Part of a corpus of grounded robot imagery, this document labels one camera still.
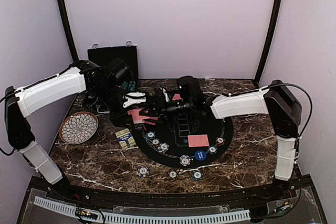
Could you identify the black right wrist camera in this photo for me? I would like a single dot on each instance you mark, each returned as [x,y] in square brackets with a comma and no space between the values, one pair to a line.
[188,87]

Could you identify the teal chip row right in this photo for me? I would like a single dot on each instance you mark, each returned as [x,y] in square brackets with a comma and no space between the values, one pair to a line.
[132,86]

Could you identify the teal chip row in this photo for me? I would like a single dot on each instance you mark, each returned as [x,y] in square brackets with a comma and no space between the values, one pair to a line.
[132,86]
[125,85]

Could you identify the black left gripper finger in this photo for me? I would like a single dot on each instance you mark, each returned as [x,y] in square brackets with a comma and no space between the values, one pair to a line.
[122,120]
[134,98]

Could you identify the blue white chip stack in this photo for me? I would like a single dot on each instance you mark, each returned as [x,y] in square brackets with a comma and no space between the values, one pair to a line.
[143,172]

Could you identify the red playing card deck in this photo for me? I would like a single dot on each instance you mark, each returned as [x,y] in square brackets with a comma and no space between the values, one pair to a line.
[136,117]

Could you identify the blue small blind button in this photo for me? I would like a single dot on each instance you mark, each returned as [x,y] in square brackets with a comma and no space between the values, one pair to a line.
[200,155]

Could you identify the red chip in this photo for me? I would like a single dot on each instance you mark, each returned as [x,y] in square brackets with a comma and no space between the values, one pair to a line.
[220,141]

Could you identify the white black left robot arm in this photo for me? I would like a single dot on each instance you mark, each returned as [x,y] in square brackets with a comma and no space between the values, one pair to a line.
[81,76]

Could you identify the orange chip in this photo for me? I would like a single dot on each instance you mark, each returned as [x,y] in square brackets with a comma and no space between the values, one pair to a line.
[155,142]

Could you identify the black left frame post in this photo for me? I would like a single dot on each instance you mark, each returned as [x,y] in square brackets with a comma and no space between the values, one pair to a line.
[67,30]

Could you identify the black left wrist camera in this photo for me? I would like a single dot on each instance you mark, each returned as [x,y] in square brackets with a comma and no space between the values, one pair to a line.
[119,71]

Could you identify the teal blue chip stack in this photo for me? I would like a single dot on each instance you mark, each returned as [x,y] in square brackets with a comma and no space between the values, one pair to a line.
[197,175]

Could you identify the brown white chip stack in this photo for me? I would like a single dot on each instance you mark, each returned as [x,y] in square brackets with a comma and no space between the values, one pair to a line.
[172,175]

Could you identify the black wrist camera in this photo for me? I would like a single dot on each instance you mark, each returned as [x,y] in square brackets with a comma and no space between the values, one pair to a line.
[119,71]
[188,87]

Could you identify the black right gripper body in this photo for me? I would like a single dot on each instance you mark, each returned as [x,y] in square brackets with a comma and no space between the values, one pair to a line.
[174,109]

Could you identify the gold blue card box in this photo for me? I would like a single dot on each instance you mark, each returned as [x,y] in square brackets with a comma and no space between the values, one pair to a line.
[125,138]

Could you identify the white cable duct strip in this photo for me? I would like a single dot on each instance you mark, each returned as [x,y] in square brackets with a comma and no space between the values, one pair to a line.
[141,215]

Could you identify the teal chip row left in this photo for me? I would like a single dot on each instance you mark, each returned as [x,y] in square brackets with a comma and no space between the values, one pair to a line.
[125,85]

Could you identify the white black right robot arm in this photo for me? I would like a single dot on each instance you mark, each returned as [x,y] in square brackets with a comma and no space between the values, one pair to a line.
[251,157]

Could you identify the white blue chip bottom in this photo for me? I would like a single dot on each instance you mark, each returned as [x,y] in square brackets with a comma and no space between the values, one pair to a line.
[185,160]

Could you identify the black poker chip case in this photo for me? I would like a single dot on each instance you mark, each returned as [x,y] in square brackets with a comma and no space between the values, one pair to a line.
[113,58]

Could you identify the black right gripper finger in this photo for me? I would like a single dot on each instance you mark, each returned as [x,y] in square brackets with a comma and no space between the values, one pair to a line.
[161,95]
[151,116]

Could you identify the floral ceramic plate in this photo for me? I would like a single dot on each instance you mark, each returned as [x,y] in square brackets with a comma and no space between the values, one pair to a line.
[78,128]

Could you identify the round black poker mat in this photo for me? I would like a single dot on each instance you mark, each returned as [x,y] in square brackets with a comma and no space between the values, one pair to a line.
[178,127]

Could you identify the red card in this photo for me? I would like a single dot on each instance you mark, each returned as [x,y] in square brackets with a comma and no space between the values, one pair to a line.
[176,97]
[198,140]

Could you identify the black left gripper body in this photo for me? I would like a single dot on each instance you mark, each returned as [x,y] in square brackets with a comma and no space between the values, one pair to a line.
[108,93]

